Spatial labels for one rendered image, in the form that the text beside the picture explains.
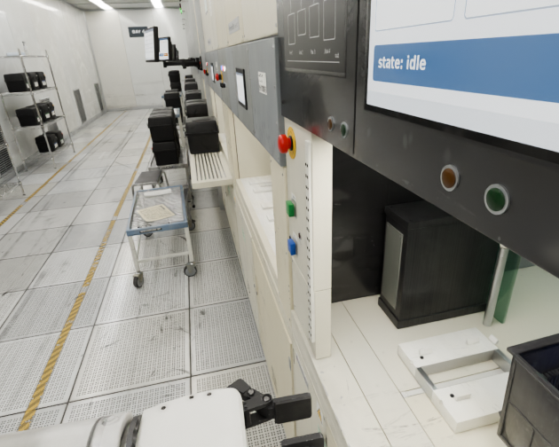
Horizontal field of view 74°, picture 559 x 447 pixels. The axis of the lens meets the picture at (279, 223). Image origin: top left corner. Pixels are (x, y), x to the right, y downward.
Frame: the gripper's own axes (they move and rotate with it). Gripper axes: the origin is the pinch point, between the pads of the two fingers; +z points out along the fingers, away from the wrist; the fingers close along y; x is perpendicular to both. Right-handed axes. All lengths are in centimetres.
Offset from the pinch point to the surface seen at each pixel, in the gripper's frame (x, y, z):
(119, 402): -119, -119, -67
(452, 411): -28.8, -18.3, 32.8
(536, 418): -13.9, -4.6, 34.4
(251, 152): -19, -193, 15
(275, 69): 31, -60, 9
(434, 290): -22, -45, 44
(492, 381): -29, -23, 44
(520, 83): 31.5, 4.1, 13.5
